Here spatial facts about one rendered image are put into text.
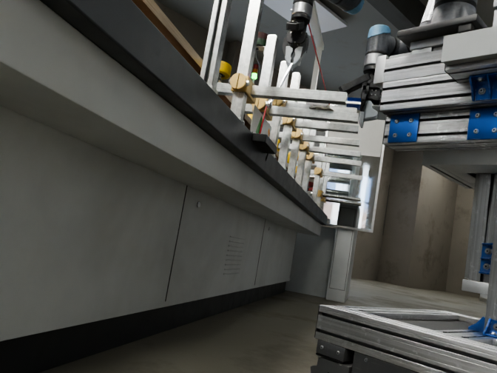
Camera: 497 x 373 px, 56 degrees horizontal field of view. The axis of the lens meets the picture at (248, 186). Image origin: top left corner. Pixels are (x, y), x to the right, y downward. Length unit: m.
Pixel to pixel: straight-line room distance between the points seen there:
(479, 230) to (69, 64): 1.20
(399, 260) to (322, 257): 6.72
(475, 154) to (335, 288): 2.81
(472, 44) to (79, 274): 1.08
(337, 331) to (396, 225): 9.74
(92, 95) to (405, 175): 10.52
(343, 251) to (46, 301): 3.25
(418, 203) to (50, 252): 10.16
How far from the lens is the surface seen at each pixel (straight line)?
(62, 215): 1.08
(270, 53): 1.73
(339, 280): 4.10
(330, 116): 1.66
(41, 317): 1.10
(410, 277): 10.86
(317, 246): 4.24
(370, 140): 4.20
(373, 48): 1.72
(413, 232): 10.79
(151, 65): 0.85
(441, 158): 1.48
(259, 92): 1.46
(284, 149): 2.13
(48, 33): 0.70
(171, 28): 1.32
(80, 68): 0.75
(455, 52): 1.28
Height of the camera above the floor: 0.36
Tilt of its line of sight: 7 degrees up
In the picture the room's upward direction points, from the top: 10 degrees clockwise
